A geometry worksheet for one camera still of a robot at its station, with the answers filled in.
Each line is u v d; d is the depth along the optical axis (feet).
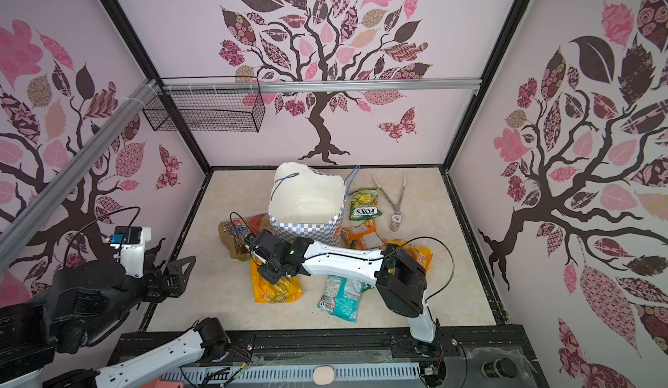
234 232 3.03
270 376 2.29
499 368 2.08
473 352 2.38
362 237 3.03
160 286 1.48
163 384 2.23
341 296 2.61
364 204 3.36
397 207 3.40
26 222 1.68
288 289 2.54
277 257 1.93
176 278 1.53
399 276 1.63
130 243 1.40
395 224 3.12
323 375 2.25
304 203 3.39
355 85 3.03
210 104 3.11
